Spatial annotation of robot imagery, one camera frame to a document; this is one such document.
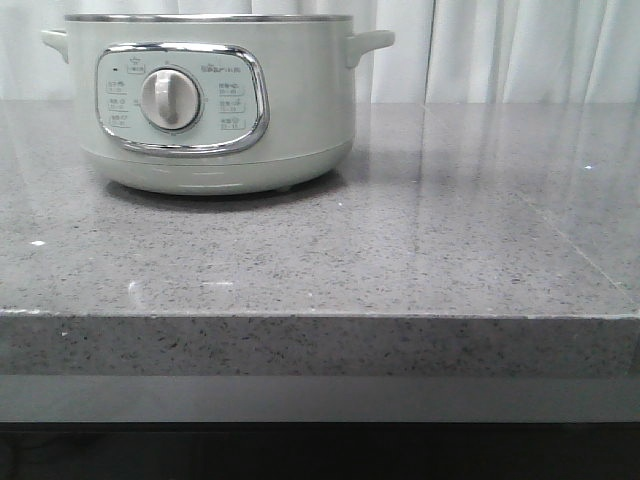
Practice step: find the pale green electric cooking pot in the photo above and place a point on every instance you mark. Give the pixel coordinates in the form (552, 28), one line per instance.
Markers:
(209, 104)

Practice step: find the white pleated curtain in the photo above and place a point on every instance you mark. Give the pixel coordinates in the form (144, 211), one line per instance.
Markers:
(445, 51)

